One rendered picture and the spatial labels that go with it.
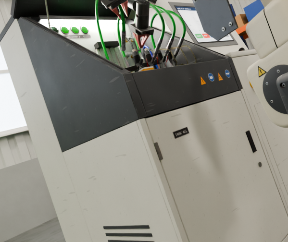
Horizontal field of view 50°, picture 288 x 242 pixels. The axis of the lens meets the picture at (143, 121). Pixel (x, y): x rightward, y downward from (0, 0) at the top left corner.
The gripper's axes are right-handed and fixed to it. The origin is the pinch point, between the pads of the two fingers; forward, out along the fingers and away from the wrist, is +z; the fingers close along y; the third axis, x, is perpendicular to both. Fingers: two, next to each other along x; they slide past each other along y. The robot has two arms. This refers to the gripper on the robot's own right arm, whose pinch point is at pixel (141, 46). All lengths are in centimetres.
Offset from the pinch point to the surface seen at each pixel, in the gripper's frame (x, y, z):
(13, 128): 24, 317, 253
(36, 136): 49, 19, 47
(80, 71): 34.1, -10.0, 0.2
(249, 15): -463, 303, 133
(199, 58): -31.7, -6.6, 10.1
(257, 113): -43, -40, 27
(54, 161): 47, 2, 51
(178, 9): -50, 36, -1
